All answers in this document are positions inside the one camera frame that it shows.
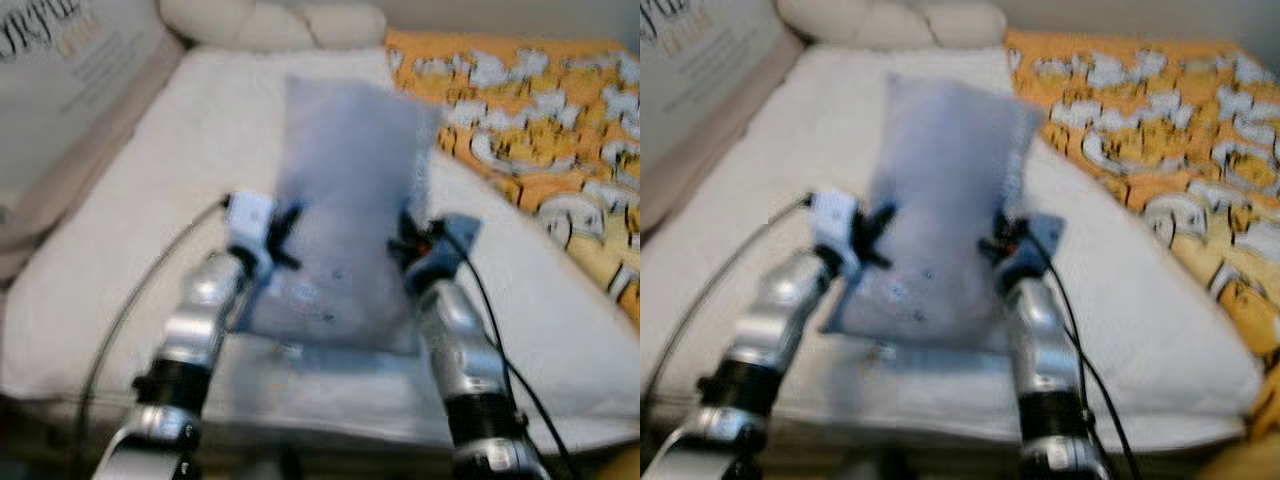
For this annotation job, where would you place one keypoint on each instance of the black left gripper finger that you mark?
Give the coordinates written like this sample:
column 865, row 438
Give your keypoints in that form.
column 292, row 218
column 286, row 261
column 875, row 260
column 882, row 220

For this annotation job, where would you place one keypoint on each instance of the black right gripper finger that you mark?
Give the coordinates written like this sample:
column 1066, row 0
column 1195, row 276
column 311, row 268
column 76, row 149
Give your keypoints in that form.
column 403, row 245
column 990, row 242

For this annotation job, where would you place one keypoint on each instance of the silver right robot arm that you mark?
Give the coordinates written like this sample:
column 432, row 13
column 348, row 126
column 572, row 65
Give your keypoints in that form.
column 470, row 370
column 1045, row 370

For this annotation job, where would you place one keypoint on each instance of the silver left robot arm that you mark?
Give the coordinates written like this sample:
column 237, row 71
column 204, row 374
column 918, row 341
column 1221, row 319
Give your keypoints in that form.
column 190, row 330
column 765, row 330

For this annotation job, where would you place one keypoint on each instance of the white mattress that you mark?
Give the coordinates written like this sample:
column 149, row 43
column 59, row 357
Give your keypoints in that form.
column 780, row 150
column 170, row 150

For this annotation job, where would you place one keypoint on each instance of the orange yellow cartoon blanket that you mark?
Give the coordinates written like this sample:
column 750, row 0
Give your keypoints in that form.
column 540, row 120
column 1160, row 130

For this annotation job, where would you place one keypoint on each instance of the beige cushioned headboard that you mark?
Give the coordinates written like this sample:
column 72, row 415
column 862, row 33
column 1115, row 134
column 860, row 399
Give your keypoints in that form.
column 270, row 22
column 890, row 20

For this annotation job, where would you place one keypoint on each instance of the grey printed board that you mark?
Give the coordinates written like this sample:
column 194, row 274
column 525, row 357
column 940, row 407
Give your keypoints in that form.
column 70, row 90
column 700, row 80

